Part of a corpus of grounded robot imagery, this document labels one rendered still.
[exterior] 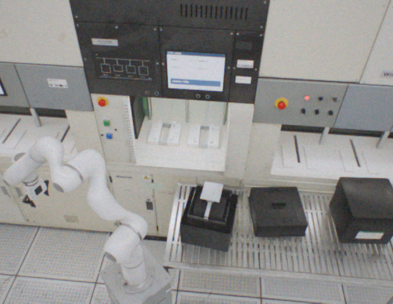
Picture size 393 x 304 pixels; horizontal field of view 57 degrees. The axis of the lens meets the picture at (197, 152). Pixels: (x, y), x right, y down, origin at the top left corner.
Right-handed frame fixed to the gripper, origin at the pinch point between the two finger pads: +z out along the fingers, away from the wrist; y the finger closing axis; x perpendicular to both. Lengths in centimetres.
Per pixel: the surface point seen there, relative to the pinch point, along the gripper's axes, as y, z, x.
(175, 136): 90, 11, -28
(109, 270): -5, 25, -46
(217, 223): 38, 5, -87
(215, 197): 43, -7, -82
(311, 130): 147, 13, -105
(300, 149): 125, 14, -105
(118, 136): 54, -9, -11
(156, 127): 91, 11, -11
